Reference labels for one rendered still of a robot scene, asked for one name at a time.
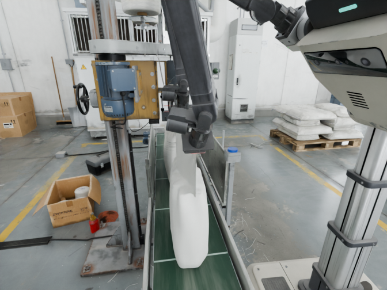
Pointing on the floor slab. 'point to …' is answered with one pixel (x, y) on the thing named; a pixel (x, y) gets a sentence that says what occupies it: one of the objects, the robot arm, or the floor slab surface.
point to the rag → (107, 216)
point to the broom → (60, 104)
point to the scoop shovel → (76, 116)
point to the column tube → (109, 29)
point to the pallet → (298, 146)
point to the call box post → (229, 193)
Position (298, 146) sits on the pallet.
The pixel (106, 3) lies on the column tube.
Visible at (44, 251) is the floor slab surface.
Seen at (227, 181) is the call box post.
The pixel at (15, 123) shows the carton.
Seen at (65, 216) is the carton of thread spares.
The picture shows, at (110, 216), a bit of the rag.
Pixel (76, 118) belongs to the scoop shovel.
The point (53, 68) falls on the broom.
